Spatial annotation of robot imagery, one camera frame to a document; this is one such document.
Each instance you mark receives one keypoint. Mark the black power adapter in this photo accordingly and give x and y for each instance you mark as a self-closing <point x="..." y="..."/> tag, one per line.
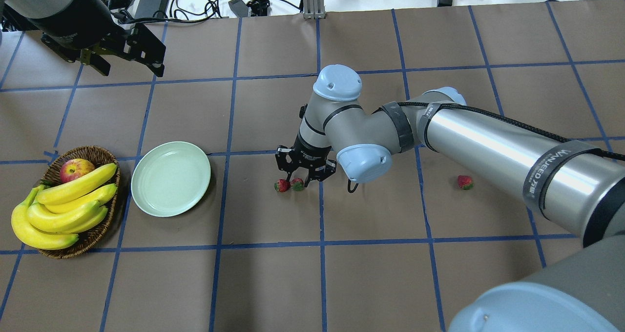
<point x="149" y="9"/>

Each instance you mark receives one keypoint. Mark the red apple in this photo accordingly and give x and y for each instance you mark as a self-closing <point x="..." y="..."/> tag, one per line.
<point x="74" y="169"/>

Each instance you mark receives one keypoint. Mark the red strawberry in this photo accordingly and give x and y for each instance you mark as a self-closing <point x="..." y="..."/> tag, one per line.
<point x="465" y="182"/>
<point x="297" y="184"/>
<point x="282" y="185"/>

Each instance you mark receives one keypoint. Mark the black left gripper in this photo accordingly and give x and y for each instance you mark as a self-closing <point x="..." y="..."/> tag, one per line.
<point x="100" y="25"/>

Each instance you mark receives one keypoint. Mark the light green plate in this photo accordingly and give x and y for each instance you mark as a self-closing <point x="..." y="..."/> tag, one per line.
<point x="170" y="179"/>

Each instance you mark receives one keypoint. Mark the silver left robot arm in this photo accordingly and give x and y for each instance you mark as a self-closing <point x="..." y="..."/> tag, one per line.
<point x="84" y="31"/>

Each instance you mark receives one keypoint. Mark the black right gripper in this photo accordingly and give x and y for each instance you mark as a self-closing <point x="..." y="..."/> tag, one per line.
<point x="308" y="152"/>

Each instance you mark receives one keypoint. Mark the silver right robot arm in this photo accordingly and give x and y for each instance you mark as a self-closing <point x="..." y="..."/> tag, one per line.
<point x="574" y="184"/>

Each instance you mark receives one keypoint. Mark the yellow banana bunch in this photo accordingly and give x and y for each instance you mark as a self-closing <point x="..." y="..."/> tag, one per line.
<point x="59" y="217"/>

